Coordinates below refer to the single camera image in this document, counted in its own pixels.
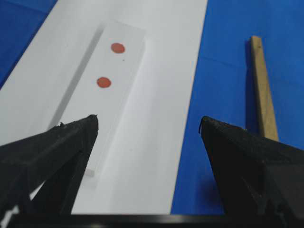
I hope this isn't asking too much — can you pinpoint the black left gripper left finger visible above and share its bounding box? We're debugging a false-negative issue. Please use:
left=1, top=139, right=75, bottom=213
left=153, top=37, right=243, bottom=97
left=0, top=115, right=98, bottom=215

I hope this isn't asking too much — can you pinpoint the blue table cloth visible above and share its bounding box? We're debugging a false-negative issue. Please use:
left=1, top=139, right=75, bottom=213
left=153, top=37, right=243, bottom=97
left=0, top=0, right=304, bottom=214

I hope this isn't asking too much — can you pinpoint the wooden mallet hammer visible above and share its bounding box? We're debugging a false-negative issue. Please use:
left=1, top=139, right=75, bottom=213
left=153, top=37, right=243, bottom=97
left=250, top=36, right=279, bottom=142

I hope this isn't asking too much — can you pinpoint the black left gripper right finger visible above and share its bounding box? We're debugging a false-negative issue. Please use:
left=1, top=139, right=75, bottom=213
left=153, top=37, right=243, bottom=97
left=199, top=116, right=304, bottom=228

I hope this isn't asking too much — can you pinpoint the white rectangular board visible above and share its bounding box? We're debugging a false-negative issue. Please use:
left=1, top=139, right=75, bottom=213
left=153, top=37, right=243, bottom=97
left=0, top=0, right=207, bottom=214

